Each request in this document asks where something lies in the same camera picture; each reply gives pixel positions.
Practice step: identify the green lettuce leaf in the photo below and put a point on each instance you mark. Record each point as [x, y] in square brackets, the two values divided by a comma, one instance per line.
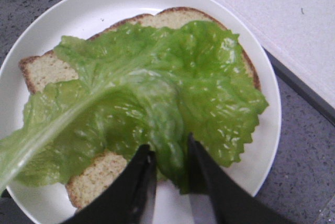
[137, 85]

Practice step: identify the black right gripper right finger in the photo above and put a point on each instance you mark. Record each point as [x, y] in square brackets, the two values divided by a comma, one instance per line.
[216, 198]

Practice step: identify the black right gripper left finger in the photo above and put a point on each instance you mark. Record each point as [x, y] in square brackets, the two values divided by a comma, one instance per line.
[130, 198]

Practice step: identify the white grey-rimmed cutting board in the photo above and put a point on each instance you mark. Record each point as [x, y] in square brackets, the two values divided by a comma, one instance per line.
[299, 36]

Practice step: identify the white round plate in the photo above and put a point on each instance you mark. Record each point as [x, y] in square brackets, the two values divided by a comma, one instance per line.
[84, 18]

